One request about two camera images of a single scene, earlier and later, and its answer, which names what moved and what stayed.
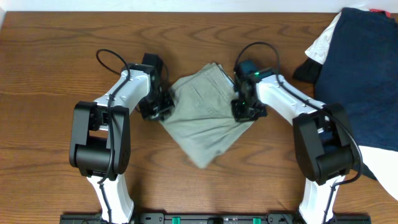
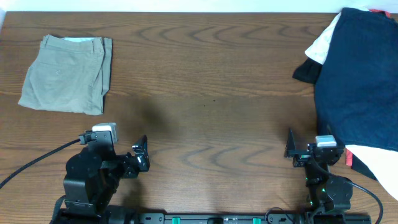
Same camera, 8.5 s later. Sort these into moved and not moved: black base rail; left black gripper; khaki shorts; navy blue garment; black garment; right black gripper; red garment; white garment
Moved: khaki shorts; left black gripper; right black gripper
Not moved: navy blue garment; black garment; red garment; black base rail; white garment
